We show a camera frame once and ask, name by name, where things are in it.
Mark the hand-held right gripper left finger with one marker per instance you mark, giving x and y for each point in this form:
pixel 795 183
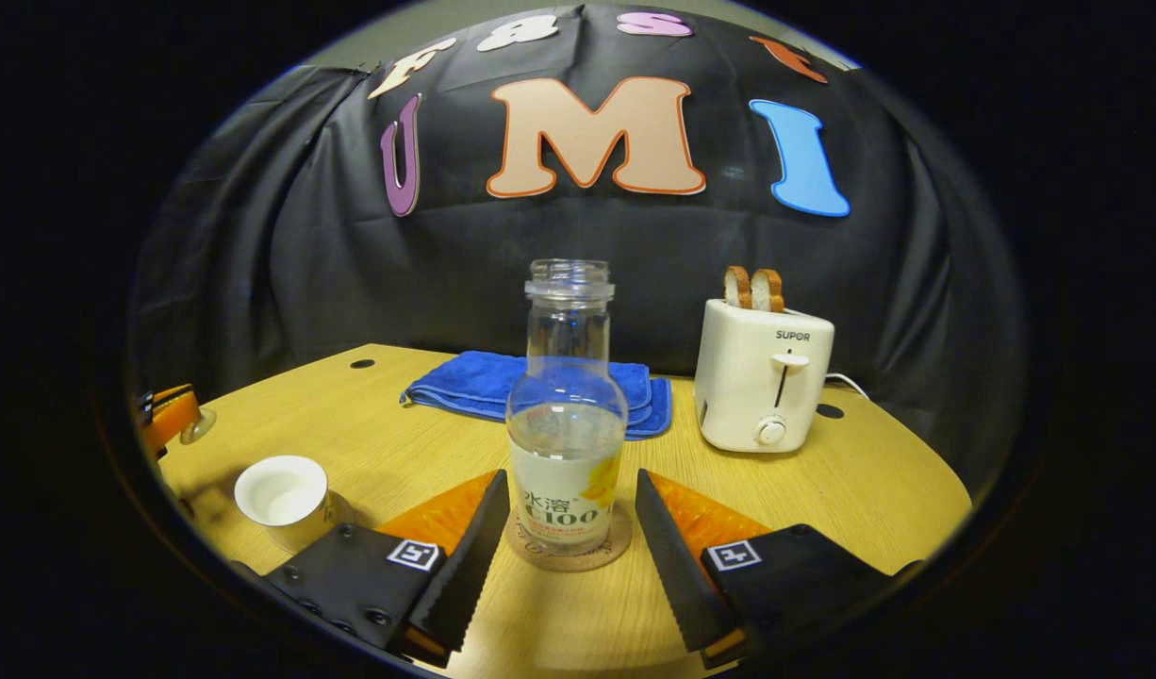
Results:
pixel 465 566

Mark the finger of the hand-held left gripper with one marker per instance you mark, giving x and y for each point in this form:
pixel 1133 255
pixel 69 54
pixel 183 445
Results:
pixel 173 415

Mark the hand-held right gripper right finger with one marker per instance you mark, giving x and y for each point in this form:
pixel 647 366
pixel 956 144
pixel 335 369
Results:
pixel 677 566

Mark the cream teacup lid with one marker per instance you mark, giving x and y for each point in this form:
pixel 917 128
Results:
pixel 199 429

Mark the round wooden coaster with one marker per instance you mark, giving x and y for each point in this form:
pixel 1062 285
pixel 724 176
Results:
pixel 616 552

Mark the cream teacup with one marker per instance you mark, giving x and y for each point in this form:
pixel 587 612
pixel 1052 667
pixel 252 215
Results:
pixel 281 495

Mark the clear glass water bottle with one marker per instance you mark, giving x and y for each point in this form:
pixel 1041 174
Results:
pixel 566 443

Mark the cream saucer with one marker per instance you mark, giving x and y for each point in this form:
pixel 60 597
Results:
pixel 342 514

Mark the blue folded towel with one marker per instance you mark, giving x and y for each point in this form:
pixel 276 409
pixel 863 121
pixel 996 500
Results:
pixel 465 382

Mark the white toaster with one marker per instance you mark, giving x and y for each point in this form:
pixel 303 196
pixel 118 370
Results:
pixel 748 377

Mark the black backdrop cloth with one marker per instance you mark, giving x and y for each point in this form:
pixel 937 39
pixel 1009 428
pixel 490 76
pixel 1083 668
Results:
pixel 352 283

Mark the bread slice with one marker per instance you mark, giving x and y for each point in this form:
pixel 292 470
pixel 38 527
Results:
pixel 736 288
pixel 768 290

